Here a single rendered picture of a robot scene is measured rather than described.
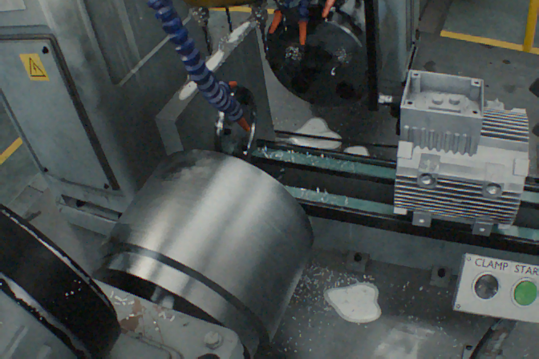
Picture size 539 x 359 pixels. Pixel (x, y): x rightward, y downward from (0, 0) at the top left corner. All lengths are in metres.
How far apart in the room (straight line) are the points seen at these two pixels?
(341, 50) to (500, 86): 0.59
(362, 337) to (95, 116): 0.57
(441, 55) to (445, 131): 0.81
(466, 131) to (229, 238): 0.36
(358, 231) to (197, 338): 0.48
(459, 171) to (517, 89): 0.72
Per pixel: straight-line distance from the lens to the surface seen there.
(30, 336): 0.33
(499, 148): 0.73
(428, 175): 0.69
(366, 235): 0.87
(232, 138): 0.87
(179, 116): 0.73
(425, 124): 0.69
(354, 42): 0.95
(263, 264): 0.55
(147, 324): 0.48
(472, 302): 0.59
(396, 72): 1.23
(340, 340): 0.84
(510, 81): 1.43
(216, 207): 0.55
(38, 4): 0.72
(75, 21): 0.71
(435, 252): 0.87
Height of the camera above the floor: 1.55
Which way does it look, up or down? 41 degrees down
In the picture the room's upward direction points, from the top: 11 degrees counter-clockwise
